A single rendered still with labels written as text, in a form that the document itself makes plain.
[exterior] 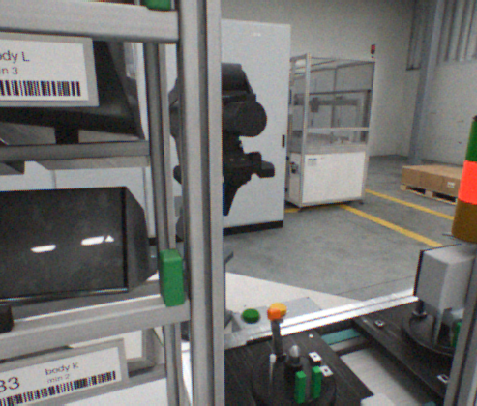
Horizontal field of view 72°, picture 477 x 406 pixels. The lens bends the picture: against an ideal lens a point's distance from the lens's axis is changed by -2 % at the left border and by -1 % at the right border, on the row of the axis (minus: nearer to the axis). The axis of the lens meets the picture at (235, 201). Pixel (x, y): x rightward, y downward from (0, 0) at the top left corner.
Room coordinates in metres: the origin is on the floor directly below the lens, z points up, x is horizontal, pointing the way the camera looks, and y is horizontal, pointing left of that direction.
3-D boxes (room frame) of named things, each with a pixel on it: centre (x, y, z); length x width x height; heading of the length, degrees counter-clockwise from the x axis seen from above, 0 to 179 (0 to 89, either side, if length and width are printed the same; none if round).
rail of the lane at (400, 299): (0.69, -0.30, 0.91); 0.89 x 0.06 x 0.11; 110
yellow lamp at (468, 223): (0.41, -0.32, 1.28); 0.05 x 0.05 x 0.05
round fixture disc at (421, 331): (0.57, -0.41, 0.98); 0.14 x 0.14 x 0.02
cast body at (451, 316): (0.56, -0.42, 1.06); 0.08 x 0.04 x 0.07; 20
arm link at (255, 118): (0.59, 0.00, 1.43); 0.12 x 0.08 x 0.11; 28
